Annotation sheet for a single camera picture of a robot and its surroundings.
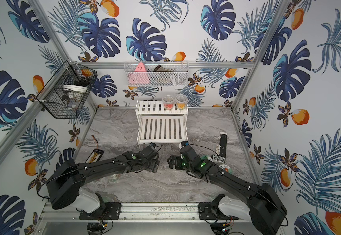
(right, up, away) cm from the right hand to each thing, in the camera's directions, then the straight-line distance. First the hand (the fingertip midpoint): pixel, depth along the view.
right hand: (175, 159), depth 83 cm
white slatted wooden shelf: (-12, +19, +12) cm, 26 cm away
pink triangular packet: (-22, +50, +8) cm, 55 cm away
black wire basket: (-69, +38, +8) cm, 79 cm away
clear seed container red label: (-4, +33, -4) cm, 33 cm away
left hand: (-13, -2, +2) cm, 13 cm away
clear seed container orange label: (+3, +32, -4) cm, 33 cm away
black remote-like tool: (+33, +6, +15) cm, 37 cm away
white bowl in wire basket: (-52, +39, -2) cm, 65 cm away
